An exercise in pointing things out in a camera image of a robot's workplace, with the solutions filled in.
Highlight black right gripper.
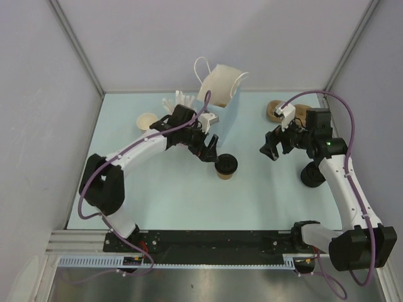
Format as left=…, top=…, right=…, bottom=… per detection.
left=259, top=114, right=314, bottom=161

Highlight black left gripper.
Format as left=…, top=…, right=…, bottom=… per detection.
left=179, top=121, right=218, bottom=162

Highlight black plastic cup lid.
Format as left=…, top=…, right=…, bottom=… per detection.
left=215, top=154, right=238, bottom=175

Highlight white and blue paper bag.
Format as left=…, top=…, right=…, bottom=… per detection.
left=196, top=64, right=249, bottom=147

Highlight single brown paper cup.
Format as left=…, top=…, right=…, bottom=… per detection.
left=217, top=171, right=235, bottom=180

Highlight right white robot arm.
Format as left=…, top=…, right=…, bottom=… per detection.
left=259, top=104, right=397, bottom=271

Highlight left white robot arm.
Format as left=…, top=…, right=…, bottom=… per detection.
left=79, top=104, right=219, bottom=252

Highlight bundle of wrapped white straws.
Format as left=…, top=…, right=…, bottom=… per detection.
left=162, top=91, right=196, bottom=115

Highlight stack of brown paper cups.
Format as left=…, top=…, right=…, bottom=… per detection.
left=136, top=113, right=158, bottom=133

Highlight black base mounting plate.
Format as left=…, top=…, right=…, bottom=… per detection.
left=103, top=230, right=328, bottom=266

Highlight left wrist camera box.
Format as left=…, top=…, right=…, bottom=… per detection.
left=198, top=112, right=219, bottom=133

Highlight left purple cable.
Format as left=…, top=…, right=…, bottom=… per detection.
left=59, top=90, right=212, bottom=284

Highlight purple cable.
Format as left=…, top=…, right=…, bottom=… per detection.
left=59, top=90, right=212, bottom=284
left=280, top=90, right=378, bottom=299

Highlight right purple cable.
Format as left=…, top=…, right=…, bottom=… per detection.
left=280, top=90, right=378, bottom=299

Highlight aluminium frame rail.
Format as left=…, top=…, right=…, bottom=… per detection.
left=45, top=229, right=388, bottom=270

